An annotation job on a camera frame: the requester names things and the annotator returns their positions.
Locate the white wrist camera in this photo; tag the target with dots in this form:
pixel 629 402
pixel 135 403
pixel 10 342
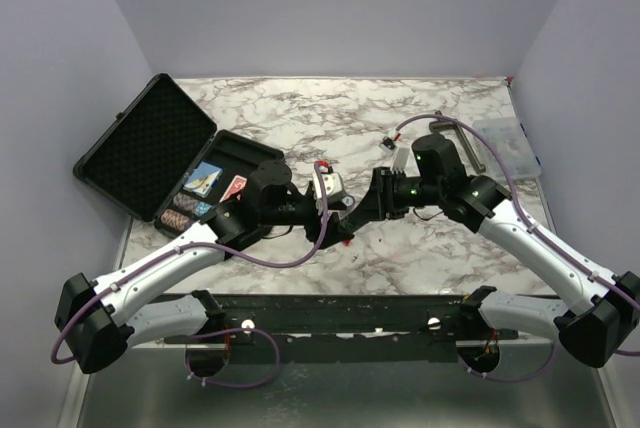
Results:
pixel 399 155
pixel 337 198

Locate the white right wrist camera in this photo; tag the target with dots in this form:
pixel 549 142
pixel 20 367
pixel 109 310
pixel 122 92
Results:
pixel 399 155

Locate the blue playing card deck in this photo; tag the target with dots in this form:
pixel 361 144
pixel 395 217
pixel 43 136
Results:
pixel 202 179

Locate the light blue poker chip stack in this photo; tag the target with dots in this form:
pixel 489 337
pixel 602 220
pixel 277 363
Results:
pixel 200 210

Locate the orange blue chip stack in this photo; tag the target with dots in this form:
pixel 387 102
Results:
pixel 186 203

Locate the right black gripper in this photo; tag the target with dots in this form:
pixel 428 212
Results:
pixel 377 204

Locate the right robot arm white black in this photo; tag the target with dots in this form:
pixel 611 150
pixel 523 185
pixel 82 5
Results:
pixel 597 309

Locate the clear plastic parts box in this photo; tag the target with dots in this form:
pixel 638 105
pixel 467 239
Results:
pixel 510 142

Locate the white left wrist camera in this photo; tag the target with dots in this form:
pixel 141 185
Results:
pixel 337 198

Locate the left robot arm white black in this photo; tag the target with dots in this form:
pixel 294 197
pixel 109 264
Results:
pixel 100 319

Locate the red playing card deck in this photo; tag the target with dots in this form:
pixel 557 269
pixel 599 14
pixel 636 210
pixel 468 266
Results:
pixel 235 186

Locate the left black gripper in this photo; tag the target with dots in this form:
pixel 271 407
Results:
pixel 335 233

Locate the black foam-lined poker case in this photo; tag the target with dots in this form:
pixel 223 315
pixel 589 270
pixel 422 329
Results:
pixel 143 159

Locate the dark metal handle bracket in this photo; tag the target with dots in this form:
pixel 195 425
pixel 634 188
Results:
pixel 441 126

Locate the pink black chip stack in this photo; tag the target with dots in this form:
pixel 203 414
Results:
pixel 176 220

